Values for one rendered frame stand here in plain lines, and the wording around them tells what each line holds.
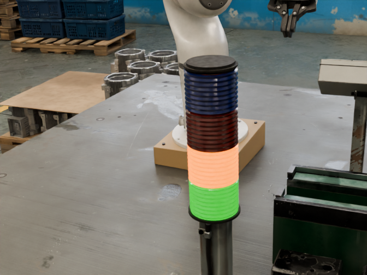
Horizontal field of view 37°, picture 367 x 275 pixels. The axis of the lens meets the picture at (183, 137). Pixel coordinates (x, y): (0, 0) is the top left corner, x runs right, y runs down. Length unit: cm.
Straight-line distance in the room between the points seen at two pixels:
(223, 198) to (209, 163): 5
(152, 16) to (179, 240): 655
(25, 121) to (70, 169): 208
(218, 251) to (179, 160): 63
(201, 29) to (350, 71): 35
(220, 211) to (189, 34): 68
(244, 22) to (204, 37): 569
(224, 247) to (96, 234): 45
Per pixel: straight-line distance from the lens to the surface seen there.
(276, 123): 158
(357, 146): 118
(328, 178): 101
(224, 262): 70
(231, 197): 64
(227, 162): 62
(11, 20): 714
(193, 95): 59
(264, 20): 683
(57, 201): 122
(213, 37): 124
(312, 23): 666
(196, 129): 60
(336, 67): 112
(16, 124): 345
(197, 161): 62
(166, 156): 131
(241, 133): 132
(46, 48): 627
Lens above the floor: 137
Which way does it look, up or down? 22 degrees down
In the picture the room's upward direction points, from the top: 3 degrees counter-clockwise
